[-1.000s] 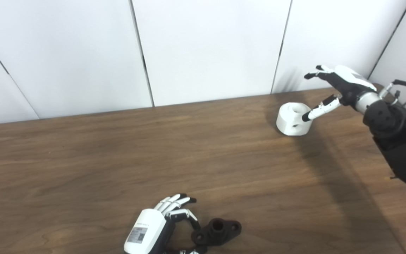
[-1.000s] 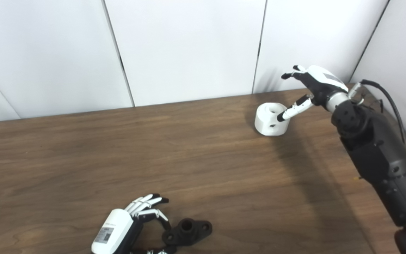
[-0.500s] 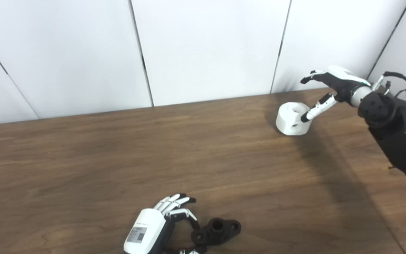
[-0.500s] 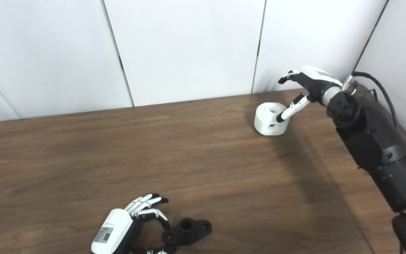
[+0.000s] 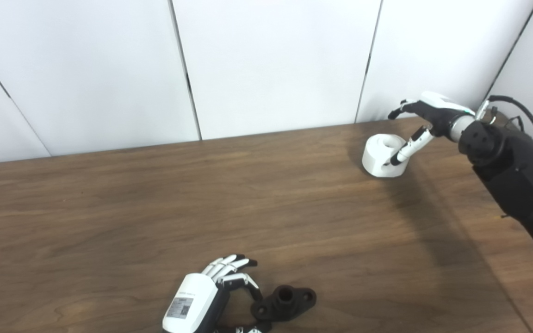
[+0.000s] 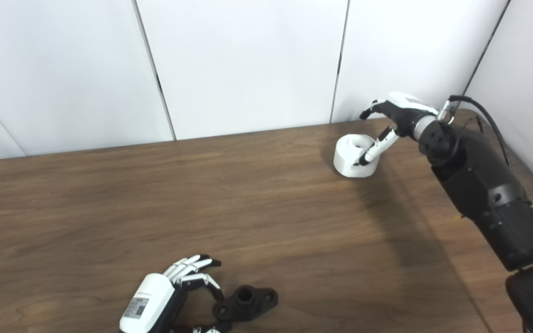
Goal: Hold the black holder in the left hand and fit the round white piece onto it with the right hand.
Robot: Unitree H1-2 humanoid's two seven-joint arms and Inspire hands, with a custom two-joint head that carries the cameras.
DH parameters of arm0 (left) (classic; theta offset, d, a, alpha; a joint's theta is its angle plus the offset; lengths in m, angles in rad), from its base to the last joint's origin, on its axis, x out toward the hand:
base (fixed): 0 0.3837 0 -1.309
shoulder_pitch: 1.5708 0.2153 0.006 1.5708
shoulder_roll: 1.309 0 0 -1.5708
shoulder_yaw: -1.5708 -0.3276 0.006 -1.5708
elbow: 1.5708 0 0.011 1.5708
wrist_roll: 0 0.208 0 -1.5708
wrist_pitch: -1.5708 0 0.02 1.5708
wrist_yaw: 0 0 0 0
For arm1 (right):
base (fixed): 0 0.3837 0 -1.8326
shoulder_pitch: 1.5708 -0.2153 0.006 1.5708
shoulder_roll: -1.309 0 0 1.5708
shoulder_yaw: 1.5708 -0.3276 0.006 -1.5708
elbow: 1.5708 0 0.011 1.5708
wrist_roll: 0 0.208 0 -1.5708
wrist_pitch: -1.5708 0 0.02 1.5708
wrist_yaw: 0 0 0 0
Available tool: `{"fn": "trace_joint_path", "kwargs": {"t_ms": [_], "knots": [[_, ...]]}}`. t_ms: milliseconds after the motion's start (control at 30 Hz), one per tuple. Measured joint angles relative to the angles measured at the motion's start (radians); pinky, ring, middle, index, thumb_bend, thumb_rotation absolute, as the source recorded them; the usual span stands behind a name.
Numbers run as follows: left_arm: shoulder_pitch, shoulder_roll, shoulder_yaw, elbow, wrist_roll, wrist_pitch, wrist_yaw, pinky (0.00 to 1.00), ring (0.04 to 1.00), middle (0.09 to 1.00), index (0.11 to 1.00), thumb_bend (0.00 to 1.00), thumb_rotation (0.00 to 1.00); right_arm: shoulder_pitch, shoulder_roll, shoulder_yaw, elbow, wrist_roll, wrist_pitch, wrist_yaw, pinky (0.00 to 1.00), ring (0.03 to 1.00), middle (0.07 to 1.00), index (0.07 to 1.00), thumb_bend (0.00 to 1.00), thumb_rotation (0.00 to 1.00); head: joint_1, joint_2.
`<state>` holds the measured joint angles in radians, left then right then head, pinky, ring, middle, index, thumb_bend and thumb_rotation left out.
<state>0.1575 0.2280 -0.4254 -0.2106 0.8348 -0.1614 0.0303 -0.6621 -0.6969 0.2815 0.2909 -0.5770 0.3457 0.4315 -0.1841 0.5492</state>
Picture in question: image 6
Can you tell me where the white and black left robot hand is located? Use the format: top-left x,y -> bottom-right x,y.
119,254 -> 232,333

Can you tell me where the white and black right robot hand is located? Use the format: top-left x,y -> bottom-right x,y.
354,92 -> 439,166

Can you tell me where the round white cylinder piece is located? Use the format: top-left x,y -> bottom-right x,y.
333,134 -> 381,178

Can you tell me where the black flanged holder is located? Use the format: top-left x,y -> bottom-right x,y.
212,285 -> 279,322

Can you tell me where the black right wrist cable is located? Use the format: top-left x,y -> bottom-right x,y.
448,95 -> 511,167

